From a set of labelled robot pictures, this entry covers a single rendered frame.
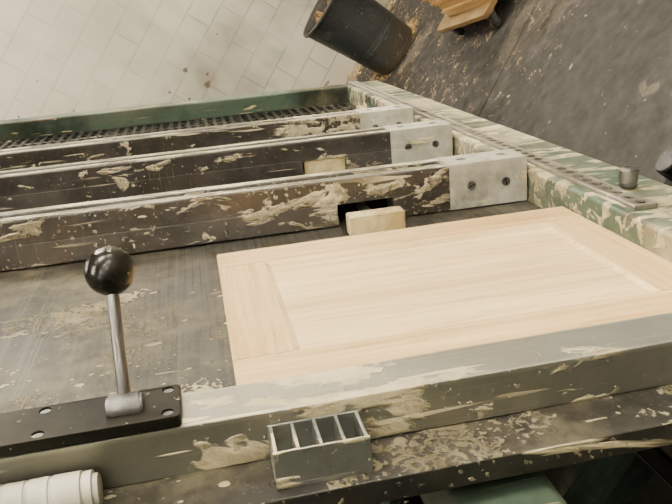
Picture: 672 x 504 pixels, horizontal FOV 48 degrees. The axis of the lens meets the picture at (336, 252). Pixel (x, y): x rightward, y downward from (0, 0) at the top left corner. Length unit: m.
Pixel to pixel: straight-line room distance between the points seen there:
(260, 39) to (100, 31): 1.23
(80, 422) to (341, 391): 0.19
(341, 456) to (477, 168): 0.69
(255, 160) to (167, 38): 4.79
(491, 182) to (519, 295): 0.39
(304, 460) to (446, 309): 0.28
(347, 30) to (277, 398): 4.79
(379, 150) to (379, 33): 3.92
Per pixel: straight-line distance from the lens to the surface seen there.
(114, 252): 0.59
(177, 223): 1.09
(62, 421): 0.59
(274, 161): 1.42
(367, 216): 1.04
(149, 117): 2.38
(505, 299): 0.79
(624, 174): 1.06
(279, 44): 6.29
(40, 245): 1.11
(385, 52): 5.38
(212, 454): 0.58
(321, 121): 1.68
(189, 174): 1.41
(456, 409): 0.60
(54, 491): 0.56
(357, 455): 0.55
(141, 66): 6.13
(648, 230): 0.93
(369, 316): 0.76
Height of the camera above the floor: 1.47
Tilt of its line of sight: 19 degrees down
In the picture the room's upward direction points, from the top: 62 degrees counter-clockwise
